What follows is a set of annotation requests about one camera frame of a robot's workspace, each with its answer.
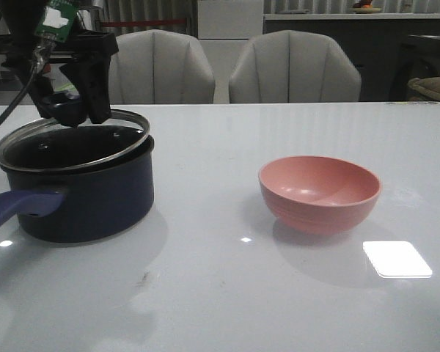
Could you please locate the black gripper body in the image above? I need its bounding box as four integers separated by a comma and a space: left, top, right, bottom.
0, 1, 118, 73

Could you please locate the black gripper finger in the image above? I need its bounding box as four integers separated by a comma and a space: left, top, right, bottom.
18, 70, 54, 118
60, 58, 111, 123

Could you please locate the glass lid with blue knob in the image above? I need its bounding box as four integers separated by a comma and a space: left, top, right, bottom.
0, 109, 150, 174

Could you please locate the pink plastic bowl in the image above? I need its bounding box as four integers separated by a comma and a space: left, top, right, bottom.
258, 155, 381, 235

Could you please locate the green board on gripper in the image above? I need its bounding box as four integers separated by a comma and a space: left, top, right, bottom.
34, 0, 79, 43

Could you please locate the red barrier belt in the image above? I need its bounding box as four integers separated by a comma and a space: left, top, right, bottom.
100, 18, 188, 28

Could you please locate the left beige upholstered chair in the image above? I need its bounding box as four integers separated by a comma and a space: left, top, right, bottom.
109, 29, 216, 104

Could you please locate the beige upholstered chair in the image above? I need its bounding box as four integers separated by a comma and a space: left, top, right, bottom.
229, 30, 362, 103
109, 29, 216, 104

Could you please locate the dark blue saucepan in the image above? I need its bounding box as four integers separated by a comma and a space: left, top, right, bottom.
0, 136, 155, 243

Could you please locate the white cabinet in background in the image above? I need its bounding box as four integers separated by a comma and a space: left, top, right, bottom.
197, 1, 263, 40

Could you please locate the right beige upholstered chair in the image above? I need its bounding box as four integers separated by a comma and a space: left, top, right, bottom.
229, 30, 362, 103

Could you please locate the fruit plate on counter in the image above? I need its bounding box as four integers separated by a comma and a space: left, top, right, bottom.
351, 0, 382, 14

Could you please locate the dark counter with white top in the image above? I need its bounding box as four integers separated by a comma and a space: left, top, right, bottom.
263, 13, 440, 101

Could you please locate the dark side table right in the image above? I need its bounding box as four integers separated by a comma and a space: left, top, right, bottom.
389, 35, 440, 101

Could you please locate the beige cushion at right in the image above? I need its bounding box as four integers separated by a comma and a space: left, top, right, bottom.
407, 77, 440, 102

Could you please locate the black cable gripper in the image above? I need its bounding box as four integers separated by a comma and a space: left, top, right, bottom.
0, 36, 58, 137

